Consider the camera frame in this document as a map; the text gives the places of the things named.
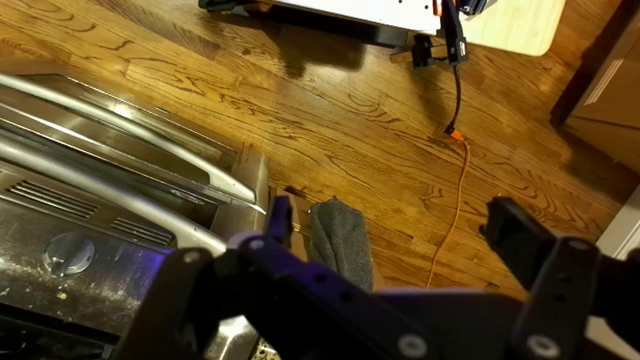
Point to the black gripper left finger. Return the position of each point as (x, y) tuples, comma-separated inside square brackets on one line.
[(280, 221)]

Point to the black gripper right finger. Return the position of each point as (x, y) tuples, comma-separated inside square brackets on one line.
[(518, 238)]

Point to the grey striped towel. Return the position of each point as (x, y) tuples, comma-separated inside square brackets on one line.
[(340, 242)]

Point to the white robot base platform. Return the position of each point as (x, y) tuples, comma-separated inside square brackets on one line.
[(522, 27)]

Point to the stainless steel gas stove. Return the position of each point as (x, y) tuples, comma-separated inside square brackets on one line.
[(97, 189)]

